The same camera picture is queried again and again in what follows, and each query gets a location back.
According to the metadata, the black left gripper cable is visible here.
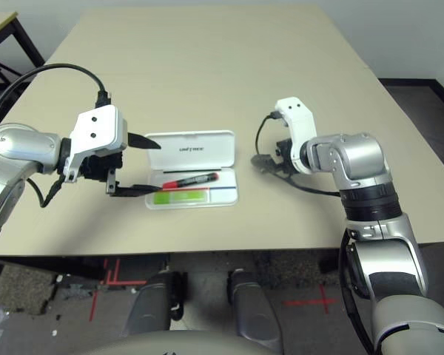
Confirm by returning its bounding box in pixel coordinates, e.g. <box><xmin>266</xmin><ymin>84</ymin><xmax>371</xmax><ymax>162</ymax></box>
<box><xmin>25</xmin><ymin>173</ymin><xmax>67</xmax><ymax>209</ymax></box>

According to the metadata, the green eraser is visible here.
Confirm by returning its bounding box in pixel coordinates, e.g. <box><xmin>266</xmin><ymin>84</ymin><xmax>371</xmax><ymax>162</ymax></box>
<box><xmin>153</xmin><ymin>191</ymin><xmax>210</xmax><ymax>206</ymax></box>

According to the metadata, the grey robot torso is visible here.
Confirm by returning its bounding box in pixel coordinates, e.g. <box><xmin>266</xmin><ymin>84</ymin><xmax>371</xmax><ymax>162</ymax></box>
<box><xmin>70</xmin><ymin>330</ymin><xmax>282</xmax><ymax>355</ymax></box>

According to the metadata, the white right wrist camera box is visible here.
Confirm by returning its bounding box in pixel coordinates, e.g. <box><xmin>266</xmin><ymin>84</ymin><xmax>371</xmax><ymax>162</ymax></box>
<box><xmin>273</xmin><ymin>97</ymin><xmax>319</xmax><ymax>175</ymax></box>

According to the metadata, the side table with black frame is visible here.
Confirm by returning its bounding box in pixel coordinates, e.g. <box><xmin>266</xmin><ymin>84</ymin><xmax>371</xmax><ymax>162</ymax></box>
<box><xmin>0</xmin><ymin>10</ymin><xmax>45</xmax><ymax>86</ymax></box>

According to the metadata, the grey right robot leg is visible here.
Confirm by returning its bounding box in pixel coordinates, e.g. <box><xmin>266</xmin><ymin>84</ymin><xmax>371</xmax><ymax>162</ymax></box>
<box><xmin>226</xmin><ymin>269</ymin><xmax>286</xmax><ymax>352</ymax></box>

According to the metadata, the red and black marker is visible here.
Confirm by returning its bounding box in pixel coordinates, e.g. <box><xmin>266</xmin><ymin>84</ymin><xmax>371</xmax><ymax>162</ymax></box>
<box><xmin>161</xmin><ymin>172</ymin><xmax>220</xmax><ymax>190</ymax></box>

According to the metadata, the grey left robot leg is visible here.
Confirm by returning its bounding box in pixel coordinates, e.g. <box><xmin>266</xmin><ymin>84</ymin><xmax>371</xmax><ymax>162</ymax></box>
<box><xmin>124</xmin><ymin>271</ymin><xmax>188</xmax><ymax>334</ymax></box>

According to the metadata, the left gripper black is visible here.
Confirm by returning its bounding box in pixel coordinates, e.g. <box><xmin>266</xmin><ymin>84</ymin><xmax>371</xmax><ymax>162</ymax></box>
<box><xmin>79</xmin><ymin>132</ymin><xmax>164</xmax><ymax>197</ymax></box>

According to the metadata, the black table foot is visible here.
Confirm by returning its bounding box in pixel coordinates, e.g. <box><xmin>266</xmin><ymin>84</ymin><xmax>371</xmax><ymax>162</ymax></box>
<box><xmin>0</xmin><ymin>254</ymin><xmax>108</xmax><ymax>280</ymax></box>
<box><xmin>320</xmin><ymin>251</ymin><xmax>341</xmax><ymax>274</ymax></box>

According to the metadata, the black right camera cable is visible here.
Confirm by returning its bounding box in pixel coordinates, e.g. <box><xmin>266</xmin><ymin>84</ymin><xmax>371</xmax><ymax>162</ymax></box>
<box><xmin>254</xmin><ymin>112</ymin><xmax>282</xmax><ymax>156</ymax></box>

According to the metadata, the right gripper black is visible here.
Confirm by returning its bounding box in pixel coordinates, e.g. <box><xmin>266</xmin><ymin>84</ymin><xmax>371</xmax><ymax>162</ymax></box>
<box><xmin>250</xmin><ymin>137</ymin><xmax>295</xmax><ymax>174</ymax></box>

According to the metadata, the grey robot leg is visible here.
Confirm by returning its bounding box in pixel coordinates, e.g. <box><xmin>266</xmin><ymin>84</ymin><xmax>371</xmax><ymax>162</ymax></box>
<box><xmin>226</xmin><ymin>269</ymin><xmax>286</xmax><ymax>352</ymax></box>
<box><xmin>124</xmin><ymin>271</ymin><xmax>188</xmax><ymax>334</ymax></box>

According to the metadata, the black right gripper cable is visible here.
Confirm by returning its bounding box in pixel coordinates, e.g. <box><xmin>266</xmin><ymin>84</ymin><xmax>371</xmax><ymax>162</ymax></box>
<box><xmin>280</xmin><ymin>172</ymin><xmax>343</xmax><ymax>197</ymax></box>

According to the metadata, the black left camera cable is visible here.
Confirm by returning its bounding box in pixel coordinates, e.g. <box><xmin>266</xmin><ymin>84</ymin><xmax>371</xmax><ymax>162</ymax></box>
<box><xmin>0</xmin><ymin>63</ymin><xmax>112</xmax><ymax>129</ymax></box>

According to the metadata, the black camera cable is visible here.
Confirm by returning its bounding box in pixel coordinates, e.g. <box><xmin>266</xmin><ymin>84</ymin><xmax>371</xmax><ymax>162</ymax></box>
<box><xmin>254</xmin><ymin>112</ymin><xmax>282</xmax><ymax>156</ymax></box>
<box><xmin>0</xmin><ymin>63</ymin><xmax>112</xmax><ymax>129</ymax></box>

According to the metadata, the white plastic pencil case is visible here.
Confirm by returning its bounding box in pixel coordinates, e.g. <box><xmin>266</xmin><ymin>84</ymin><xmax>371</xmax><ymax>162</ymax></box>
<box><xmin>144</xmin><ymin>129</ymin><xmax>241</xmax><ymax>211</ymax></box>

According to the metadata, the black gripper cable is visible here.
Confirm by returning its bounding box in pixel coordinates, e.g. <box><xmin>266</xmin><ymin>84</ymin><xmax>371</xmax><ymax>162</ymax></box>
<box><xmin>25</xmin><ymin>173</ymin><xmax>67</xmax><ymax>209</ymax></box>
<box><xmin>280</xmin><ymin>172</ymin><xmax>343</xmax><ymax>197</ymax></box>

